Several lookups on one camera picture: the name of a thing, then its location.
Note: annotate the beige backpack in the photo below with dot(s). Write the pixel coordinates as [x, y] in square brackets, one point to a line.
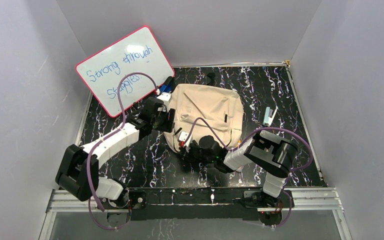
[221, 111]

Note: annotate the black base frame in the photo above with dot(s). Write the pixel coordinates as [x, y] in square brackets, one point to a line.
[243, 203]

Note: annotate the light blue eraser box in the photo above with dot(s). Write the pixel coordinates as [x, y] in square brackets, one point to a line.
[269, 116]

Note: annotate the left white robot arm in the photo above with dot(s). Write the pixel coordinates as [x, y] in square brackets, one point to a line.
[78, 171]

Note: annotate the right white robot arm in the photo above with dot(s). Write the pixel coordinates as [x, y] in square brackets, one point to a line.
[271, 152]

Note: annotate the pink framed whiteboard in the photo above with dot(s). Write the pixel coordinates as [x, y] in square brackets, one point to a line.
[126, 71]

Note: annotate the aluminium rail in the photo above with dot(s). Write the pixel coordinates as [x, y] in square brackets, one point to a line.
[303, 198]

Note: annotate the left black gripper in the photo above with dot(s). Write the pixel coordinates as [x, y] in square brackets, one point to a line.
[168, 120]

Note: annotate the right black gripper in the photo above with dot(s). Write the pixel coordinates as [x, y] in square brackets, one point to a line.
[187, 151]

